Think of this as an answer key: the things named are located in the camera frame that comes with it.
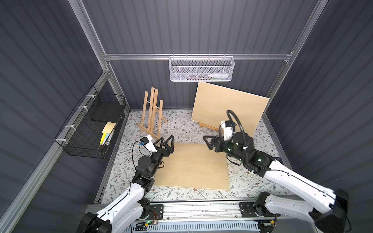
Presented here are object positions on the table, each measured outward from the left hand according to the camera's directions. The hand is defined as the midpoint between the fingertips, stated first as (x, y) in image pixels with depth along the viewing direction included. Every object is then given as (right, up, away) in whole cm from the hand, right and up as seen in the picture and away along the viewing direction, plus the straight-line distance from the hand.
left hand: (169, 139), depth 73 cm
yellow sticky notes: (-32, +5, -1) cm, 32 cm away
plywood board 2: (+25, +21, +18) cm, 37 cm away
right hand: (+20, +1, -5) cm, 21 cm away
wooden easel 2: (+19, +7, +33) cm, 39 cm away
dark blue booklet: (+68, -15, +19) cm, 72 cm away
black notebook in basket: (-38, +15, +10) cm, 42 cm away
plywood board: (+13, -18, +16) cm, 28 cm away
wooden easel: (-14, +13, +18) cm, 26 cm away
